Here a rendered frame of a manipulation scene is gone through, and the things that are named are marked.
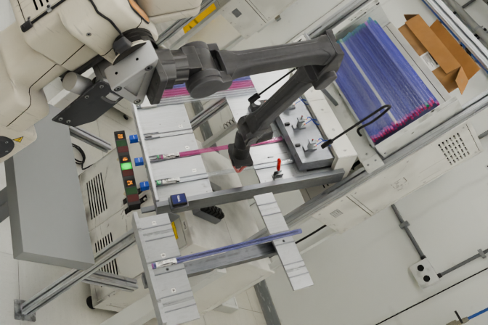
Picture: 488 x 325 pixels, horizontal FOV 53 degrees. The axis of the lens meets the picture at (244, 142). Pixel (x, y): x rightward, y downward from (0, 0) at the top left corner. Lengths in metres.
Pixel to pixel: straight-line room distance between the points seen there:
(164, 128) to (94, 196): 0.68
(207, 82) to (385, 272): 2.48
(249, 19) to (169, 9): 2.05
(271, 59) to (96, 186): 1.51
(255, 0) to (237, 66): 1.97
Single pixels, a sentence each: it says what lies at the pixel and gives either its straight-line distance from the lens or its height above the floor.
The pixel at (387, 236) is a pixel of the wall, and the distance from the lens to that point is 3.38.
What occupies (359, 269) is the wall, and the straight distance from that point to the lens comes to 3.40.
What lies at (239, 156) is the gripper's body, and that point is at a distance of 1.69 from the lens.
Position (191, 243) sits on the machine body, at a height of 0.61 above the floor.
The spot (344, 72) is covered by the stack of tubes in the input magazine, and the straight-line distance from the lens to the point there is 2.07.
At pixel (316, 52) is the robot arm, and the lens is 1.22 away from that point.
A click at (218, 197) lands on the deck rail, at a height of 0.87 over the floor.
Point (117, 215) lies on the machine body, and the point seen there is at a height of 0.28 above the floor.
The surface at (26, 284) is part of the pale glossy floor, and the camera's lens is 2.20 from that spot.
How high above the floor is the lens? 1.54
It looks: 17 degrees down
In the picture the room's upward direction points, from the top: 55 degrees clockwise
